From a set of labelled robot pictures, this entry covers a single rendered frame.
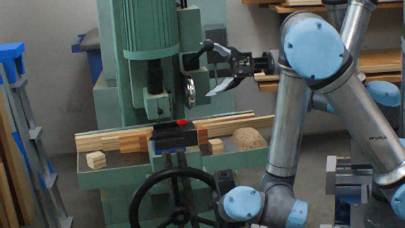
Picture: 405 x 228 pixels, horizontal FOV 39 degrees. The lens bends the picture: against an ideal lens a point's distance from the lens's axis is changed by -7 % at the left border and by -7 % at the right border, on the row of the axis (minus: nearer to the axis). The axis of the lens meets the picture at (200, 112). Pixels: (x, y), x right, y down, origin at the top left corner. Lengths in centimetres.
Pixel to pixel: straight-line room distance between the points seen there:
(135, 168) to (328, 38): 86
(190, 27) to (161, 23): 29
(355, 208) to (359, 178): 36
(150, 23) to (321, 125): 286
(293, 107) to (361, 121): 19
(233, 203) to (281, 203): 12
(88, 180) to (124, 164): 12
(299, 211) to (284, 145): 17
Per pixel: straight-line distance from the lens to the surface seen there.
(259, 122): 202
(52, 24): 429
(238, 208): 130
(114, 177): 184
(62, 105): 441
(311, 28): 118
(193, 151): 173
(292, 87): 136
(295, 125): 139
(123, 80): 210
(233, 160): 187
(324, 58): 119
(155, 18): 180
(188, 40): 208
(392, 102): 194
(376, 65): 399
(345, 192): 204
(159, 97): 189
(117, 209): 188
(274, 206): 134
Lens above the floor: 160
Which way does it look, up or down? 18 degrees down
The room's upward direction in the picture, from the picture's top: 5 degrees counter-clockwise
